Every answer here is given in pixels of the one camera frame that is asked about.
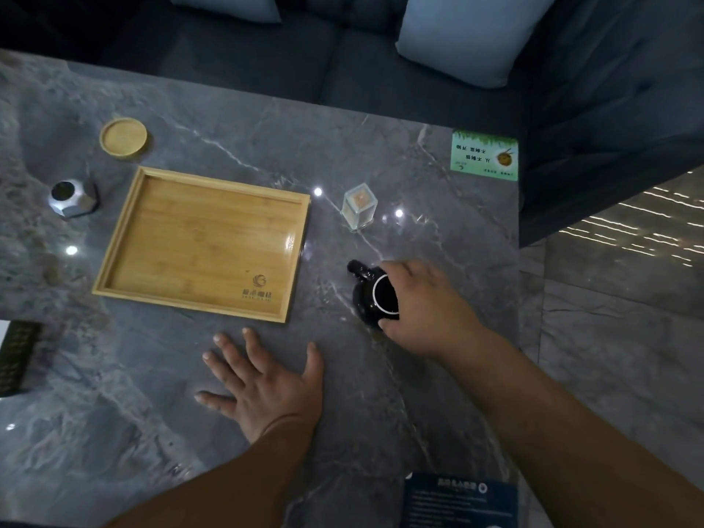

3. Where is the person's right forearm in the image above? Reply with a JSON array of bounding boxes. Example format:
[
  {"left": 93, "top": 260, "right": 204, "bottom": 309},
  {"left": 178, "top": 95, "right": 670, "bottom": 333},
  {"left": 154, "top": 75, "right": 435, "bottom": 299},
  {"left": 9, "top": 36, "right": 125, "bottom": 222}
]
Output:
[{"left": 436, "top": 327, "right": 704, "bottom": 528}]

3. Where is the dark grey sofa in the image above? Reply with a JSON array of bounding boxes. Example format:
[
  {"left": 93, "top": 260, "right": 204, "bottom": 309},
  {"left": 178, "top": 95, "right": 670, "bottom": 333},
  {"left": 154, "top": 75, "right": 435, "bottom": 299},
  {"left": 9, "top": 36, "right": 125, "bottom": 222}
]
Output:
[{"left": 0, "top": 0, "right": 704, "bottom": 249}]

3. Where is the person's right hand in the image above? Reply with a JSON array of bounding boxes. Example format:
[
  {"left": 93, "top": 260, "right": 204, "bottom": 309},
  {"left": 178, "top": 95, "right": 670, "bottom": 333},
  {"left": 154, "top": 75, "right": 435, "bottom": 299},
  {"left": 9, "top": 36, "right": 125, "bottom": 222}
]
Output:
[{"left": 378, "top": 260, "right": 491, "bottom": 362}]

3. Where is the large light blue cushion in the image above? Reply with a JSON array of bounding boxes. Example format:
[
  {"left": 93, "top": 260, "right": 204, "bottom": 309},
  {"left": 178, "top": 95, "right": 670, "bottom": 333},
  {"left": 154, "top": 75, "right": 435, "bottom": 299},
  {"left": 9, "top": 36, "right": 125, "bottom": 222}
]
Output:
[{"left": 395, "top": 0, "right": 560, "bottom": 89}]

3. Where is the dark blue printed card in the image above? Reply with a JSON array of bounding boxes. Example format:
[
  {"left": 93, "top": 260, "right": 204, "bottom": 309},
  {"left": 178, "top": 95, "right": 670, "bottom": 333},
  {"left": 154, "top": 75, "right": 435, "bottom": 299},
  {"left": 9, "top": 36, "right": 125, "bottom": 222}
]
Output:
[{"left": 400, "top": 472, "right": 519, "bottom": 528}]

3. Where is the black remote control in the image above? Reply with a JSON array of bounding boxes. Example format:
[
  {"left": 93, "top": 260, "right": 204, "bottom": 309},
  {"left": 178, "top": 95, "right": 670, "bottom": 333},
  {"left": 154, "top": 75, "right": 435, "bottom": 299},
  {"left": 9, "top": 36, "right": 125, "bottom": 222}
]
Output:
[{"left": 0, "top": 320, "right": 44, "bottom": 397}]

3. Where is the round bamboo coaster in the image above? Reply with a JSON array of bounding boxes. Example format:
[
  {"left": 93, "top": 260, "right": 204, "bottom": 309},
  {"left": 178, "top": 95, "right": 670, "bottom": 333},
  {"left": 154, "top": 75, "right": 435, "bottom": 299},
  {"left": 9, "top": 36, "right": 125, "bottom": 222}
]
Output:
[{"left": 99, "top": 117, "right": 149, "bottom": 159}]

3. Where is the clear plastic toothpick holder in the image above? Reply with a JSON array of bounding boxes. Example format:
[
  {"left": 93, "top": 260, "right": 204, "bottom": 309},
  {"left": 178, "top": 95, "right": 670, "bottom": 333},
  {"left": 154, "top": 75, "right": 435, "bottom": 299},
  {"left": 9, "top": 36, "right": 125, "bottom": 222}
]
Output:
[{"left": 341, "top": 183, "right": 378, "bottom": 231}]

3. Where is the rectangular bamboo tray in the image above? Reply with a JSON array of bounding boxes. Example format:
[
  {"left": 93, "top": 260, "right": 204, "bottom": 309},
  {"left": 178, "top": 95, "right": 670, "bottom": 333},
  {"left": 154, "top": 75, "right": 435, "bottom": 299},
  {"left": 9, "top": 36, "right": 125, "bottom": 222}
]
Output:
[{"left": 92, "top": 166, "right": 312, "bottom": 324}]

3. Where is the person's left hand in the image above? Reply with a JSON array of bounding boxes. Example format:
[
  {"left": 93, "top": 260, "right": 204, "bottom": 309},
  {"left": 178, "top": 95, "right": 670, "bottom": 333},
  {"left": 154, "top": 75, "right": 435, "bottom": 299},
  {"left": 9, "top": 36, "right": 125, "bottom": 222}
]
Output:
[{"left": 195, "top": 327, "right": 325, "bottom": 444}]

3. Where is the person's left forearm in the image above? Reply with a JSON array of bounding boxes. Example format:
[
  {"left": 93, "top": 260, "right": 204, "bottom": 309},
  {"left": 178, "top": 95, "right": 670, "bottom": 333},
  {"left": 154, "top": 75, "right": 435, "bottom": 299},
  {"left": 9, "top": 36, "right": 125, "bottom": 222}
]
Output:
[{"left": 104, "top": 415, "right": 325, "bottom": 528}]

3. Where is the black teapot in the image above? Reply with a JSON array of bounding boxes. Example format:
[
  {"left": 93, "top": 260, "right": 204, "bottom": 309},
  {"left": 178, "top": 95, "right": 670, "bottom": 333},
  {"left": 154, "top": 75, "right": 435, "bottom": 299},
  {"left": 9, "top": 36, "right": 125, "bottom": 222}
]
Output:
[{"left": 346, "top": 259, "right": 401, "bottom": 328}]

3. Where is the green printed table sticker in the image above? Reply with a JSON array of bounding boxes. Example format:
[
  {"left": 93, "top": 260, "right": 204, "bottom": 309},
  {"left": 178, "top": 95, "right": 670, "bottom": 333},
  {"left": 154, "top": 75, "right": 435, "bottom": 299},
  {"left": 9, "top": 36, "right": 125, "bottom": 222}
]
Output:
[{"left": 450, "top": 129, "right": 519, "bottom": 182}]

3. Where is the small light blue cushion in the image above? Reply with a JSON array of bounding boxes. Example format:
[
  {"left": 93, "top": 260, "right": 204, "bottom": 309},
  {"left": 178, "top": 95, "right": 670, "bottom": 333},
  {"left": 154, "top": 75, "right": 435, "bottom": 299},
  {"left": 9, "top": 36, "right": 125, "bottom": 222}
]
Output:
[{"left": 167, "top": 0, "right": 283, "bottom": 24}]

